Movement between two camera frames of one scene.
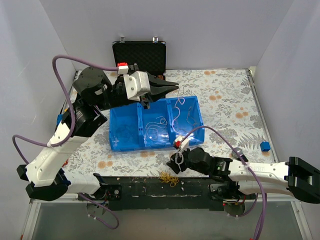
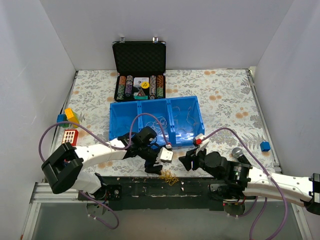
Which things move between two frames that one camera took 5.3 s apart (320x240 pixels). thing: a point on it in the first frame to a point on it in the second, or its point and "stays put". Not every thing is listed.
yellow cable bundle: (166, 177) stays put
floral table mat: (233, 122) stays put
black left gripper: (147, 99) to (152, 161)
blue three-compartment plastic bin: (164, 125) stays put
